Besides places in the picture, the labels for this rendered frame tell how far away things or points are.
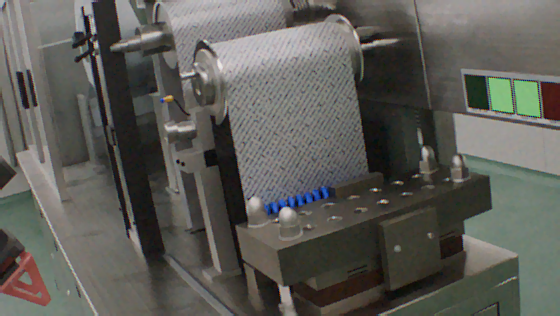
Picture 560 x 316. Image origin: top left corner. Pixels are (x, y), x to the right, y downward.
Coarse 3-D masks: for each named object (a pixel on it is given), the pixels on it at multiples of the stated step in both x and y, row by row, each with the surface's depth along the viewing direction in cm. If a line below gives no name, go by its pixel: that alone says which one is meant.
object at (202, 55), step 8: (336, 24) 130; (344, 32) 128; (352, 48) 128; (200, 56) 123; (208, 56) 119; (352, 56) 128; (208, 64) 120; (352, 64) 128; (216, 72) 118; (216, 80) 118; (216, 88) 119; (216, 96) 120; (216, 104) 121; (216, 112) 122
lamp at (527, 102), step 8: (520, 88) 101; (528, 88) 99; (536, 88) 97; (520, 96) 101; (528, 96) 99; (536, 96) 98; (520, 104) 102; (528, 104) 100; (536, 104) 98; (520, 112) 102; (528, 112) 100; (536, 112) 99
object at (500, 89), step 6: (492, 78) 106; (492, 84) 106; (498, 84) 105; (504, 84) 104; (492, 90) 107; (498, 90) 105; (504, 90) 104; (510, 90) 103; (492, 96) 107; (498, 96) 106; (504, 96) 104; (510, 96) 103; (492, 102) 107; (498, 102) 106; (504, 102) 105; (510, 102) 104; (492, 108) 108; (498, 108) 107; (504, 108) 105; (510, 108) 104
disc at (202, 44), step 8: (200, 40) 122; (200, 48) 123; (208, 48) 119; (216, 56) 117; (216, 64) 118; (224, 80) 117; (224, 88) 117; (224, 96) 118; (224, 104) 119; (224, 112) 120; (216, 120) 124
